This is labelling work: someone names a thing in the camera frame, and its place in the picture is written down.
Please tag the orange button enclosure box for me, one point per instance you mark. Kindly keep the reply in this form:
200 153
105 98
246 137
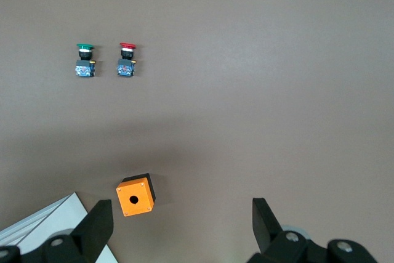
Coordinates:
135 199

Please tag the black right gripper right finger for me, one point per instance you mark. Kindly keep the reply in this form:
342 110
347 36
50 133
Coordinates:
267 232

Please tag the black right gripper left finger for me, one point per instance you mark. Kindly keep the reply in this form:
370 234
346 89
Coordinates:
89 232

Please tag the red mushroom push button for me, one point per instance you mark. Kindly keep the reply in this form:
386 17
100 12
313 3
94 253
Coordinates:
126 66

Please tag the green mushroom push button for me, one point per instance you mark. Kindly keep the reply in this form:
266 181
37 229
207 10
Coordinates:
84 67

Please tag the white drawer cabinet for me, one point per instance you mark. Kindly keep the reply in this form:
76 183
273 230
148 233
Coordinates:
52 216

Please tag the brown table cover sheet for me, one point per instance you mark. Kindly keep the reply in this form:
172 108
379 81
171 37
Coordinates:
246 90

